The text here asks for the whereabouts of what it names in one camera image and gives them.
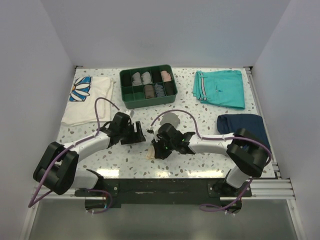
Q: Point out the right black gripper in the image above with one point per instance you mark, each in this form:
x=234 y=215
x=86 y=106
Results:
x=159 y=153

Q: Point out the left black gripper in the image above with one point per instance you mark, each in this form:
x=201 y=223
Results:
x=136 y=137

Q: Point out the grey cream underwear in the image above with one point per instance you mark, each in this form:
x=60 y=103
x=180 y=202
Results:
x=170 y=118

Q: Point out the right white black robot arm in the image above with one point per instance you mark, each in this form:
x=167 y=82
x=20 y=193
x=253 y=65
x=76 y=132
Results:
x=249 y=155

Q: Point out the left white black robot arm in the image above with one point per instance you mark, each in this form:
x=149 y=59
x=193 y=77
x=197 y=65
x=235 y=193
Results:
x=57 y=169

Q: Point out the brown rolled underwear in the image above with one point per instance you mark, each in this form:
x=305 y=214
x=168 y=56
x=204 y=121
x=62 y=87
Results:
x=149 y=91

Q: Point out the black rolled underwear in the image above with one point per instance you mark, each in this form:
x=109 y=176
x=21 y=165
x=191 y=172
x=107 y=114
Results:
x=169 y=88

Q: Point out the pink rolled underwear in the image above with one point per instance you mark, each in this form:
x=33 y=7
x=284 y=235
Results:
x=166 y=77

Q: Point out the navy striped rolled sock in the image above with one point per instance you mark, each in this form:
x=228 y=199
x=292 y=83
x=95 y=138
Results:
x=159 y=90

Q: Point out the green compartment organizer tray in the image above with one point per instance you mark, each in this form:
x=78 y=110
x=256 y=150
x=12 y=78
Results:
x=134 y=97

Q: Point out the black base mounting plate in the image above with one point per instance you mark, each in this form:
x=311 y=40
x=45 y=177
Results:
x=162 y=191

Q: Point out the grey striped rolled sock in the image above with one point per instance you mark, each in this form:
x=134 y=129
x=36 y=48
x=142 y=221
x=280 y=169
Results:
x=136 y=79

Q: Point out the white grey rolled sock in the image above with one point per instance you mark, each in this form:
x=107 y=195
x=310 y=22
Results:
x=146 y=78

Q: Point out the white daisy print shirt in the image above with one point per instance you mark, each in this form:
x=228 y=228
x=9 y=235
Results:
x=80 y=108

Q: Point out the teal folded shorts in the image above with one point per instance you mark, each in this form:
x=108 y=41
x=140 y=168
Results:
x=222 y=88

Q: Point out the navy folded garment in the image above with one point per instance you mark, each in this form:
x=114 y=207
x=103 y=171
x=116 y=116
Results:
x=229 y=123

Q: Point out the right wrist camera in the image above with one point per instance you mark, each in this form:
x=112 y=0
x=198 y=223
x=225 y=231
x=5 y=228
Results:
x=166 y=131

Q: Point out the aluminium frame rail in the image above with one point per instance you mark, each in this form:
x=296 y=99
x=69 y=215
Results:
x=272 y=189

